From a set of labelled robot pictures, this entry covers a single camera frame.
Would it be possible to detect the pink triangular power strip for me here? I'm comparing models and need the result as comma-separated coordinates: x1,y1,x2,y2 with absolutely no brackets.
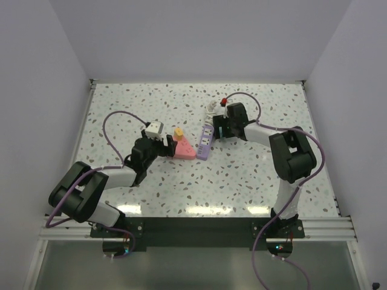
174,137,196,160

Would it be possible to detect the yellow plug adapter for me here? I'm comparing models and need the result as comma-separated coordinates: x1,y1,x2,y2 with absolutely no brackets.
173,127,184,141

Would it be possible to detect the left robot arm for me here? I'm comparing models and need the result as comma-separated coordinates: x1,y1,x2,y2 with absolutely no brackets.
48,132,178,237

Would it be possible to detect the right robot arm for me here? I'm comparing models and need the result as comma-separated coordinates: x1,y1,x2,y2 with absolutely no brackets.
212,103,317,237

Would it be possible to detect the purple power strip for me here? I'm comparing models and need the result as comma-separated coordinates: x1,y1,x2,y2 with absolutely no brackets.
196,125,214,161

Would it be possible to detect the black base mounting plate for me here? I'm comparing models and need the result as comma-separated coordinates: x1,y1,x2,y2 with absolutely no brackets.
89,216,306,253

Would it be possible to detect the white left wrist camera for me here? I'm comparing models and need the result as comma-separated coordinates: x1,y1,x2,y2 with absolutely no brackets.
145,121,164,140

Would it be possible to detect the white coiled power cord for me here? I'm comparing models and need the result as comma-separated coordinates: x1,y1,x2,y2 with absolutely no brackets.
203,101,219,126

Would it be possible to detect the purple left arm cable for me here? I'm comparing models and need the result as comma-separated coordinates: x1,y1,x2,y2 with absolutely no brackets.
45,111,151,260

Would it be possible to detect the aluminium front rail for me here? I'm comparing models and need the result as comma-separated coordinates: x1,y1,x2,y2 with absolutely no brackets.
39,217,357,242

